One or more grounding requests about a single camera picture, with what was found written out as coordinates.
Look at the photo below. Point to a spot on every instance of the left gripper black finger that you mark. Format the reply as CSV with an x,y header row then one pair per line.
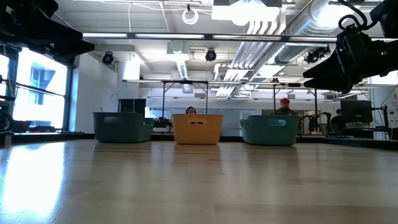
x,y
56,34
74,48

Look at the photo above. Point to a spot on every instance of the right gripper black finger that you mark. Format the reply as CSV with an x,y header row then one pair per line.
x,y
329,70
335,85

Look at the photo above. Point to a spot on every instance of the black ceiling-mounted projector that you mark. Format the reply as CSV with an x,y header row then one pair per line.
x,y
317,54

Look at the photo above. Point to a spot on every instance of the black computer monitor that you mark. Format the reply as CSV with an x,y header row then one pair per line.
x,y
356,111

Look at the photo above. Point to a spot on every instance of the ceiling strip light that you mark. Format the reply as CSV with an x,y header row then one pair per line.
x,y
105,35
311,39
169,36

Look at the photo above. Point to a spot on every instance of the round black ceiling spot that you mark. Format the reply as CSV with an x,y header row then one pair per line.
x,y
211,55
108,58

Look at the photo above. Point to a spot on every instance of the person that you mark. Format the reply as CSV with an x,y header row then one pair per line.
x,y
191,110
337,121
284,110

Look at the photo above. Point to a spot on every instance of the red cap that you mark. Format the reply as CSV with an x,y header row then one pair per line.
x,y
284,100

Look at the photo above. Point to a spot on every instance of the large bright window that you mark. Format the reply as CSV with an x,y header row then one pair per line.
x,y
40,93

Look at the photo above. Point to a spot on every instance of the black box-shaped screen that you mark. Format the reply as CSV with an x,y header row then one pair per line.
x,y
132,105

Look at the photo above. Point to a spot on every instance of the teal plastic bin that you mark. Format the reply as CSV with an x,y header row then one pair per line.
x,y
269,132

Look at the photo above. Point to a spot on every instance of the grey-blue plastic bin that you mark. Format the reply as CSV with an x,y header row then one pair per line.
x,y
121,129

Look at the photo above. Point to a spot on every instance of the orange plastic bin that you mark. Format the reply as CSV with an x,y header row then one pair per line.
x,y
196,132

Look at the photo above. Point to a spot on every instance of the black workstation frame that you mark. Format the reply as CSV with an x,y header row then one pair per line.
x,y
163,99
293,84

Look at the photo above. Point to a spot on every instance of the silver ventilation duct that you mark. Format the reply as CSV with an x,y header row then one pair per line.
x,y
311,21

